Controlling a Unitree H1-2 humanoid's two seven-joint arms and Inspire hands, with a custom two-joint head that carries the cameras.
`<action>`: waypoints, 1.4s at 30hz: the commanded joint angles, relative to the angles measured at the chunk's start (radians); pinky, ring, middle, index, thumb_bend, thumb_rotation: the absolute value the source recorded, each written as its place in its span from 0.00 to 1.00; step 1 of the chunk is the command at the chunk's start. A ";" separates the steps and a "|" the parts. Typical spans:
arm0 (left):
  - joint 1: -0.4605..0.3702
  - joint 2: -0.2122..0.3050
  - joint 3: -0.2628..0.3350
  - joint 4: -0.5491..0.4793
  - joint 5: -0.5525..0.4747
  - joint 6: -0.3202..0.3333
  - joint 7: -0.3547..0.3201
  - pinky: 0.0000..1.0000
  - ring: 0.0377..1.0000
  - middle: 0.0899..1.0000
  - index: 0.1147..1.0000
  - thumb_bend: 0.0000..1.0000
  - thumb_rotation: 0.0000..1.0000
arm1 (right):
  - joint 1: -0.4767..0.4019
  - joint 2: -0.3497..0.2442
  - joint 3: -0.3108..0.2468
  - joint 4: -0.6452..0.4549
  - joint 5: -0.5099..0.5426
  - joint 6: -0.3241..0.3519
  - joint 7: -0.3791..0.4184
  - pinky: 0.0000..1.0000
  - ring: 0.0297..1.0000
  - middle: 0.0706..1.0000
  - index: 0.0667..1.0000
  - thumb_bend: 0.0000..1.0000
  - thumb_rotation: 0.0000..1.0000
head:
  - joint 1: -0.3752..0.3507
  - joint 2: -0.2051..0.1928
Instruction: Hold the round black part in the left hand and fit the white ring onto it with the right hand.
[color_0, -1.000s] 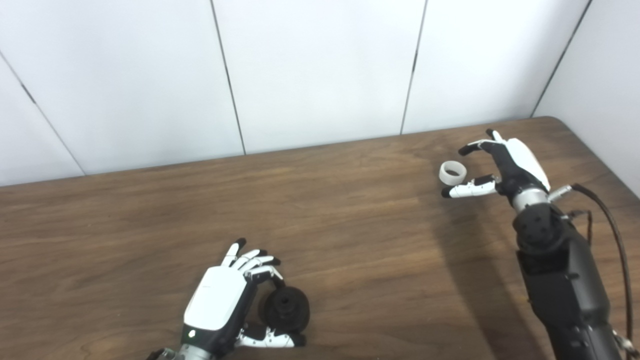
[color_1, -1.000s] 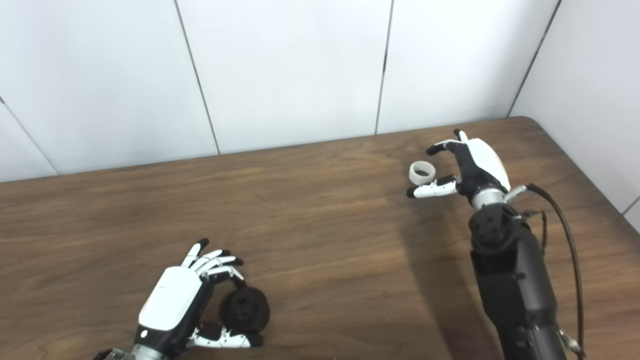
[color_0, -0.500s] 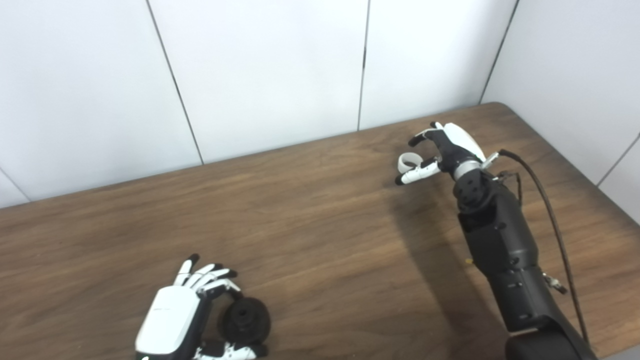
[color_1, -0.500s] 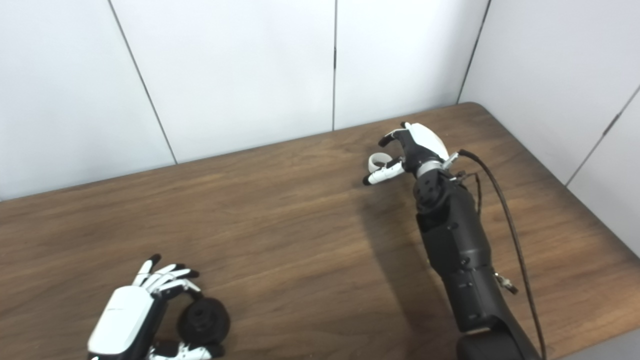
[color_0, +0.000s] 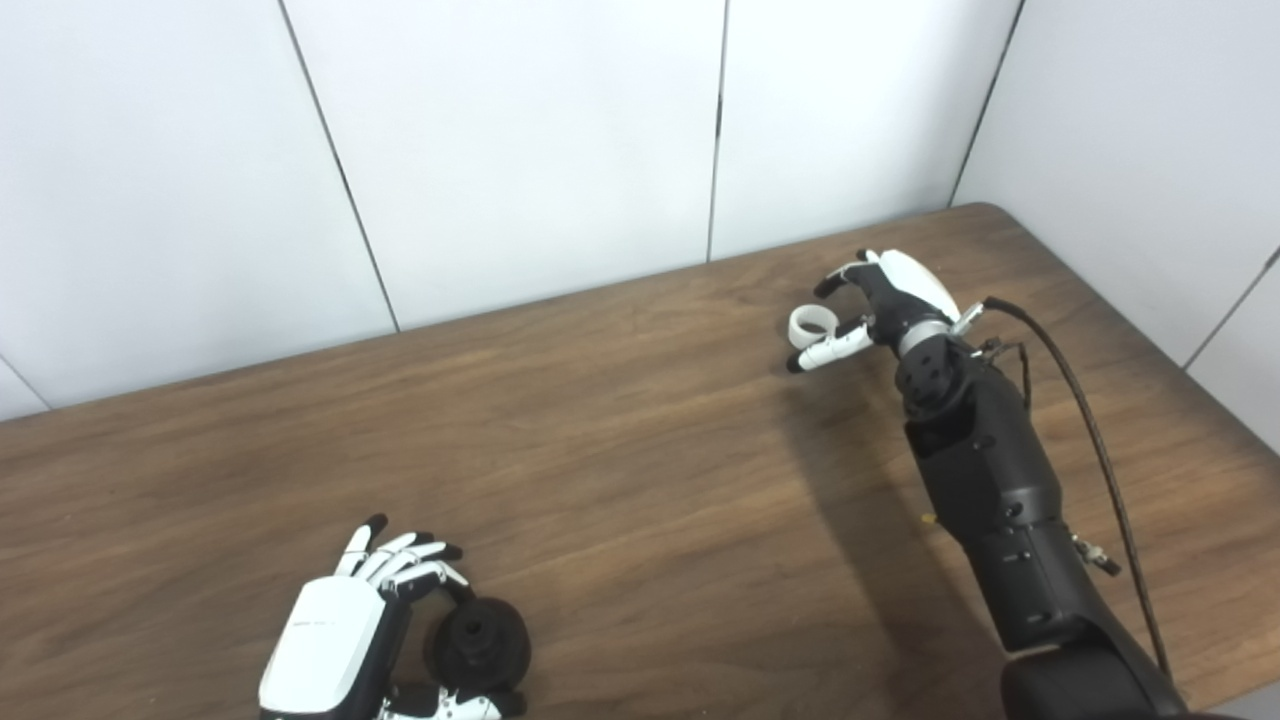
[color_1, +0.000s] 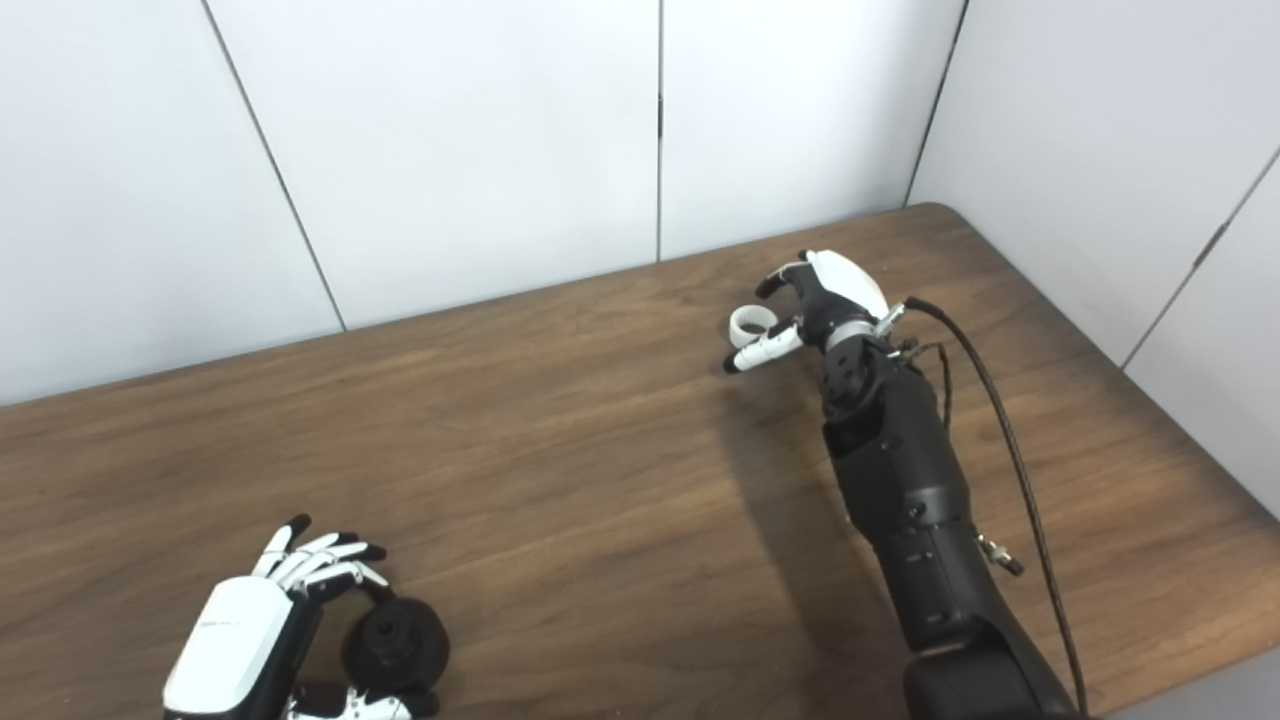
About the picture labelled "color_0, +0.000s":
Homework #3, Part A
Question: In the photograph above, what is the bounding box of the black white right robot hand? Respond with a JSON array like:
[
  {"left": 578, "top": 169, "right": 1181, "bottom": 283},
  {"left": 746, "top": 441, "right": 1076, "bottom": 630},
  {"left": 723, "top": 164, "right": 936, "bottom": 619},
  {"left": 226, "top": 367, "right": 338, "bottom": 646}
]
[{"left": 786, "top": 248, "right": 966, "bottom": 374}]

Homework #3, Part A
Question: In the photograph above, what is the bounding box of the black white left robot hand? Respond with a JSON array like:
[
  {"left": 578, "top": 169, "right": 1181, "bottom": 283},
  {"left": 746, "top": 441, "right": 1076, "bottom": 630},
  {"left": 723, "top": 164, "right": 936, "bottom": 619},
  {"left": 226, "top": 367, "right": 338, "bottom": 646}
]
[{"left": 258, "top": 514, "right": 528, "bottom": 720}]

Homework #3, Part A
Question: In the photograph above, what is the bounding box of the white ring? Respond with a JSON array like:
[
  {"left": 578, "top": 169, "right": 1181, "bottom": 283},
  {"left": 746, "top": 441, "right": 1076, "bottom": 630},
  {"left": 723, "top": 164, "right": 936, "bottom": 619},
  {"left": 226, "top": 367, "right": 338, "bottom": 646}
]
[{"left": 788, "top": 305, "right": 840, "bottom": 352}]

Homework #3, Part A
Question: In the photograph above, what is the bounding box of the round black part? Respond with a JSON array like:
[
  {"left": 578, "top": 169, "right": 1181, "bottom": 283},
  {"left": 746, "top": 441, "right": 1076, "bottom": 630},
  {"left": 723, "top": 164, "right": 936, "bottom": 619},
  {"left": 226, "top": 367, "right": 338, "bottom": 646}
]
[{"left": 424, "top": 597, "right": 533, "bottom": 694}]

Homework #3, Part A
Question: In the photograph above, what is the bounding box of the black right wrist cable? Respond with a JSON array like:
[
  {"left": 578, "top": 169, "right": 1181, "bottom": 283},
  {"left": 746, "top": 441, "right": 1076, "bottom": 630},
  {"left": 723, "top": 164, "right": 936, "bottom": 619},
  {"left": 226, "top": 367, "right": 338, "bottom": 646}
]
[{"left": 960, "top": 296, "right": 1177, "bottom": 683}]

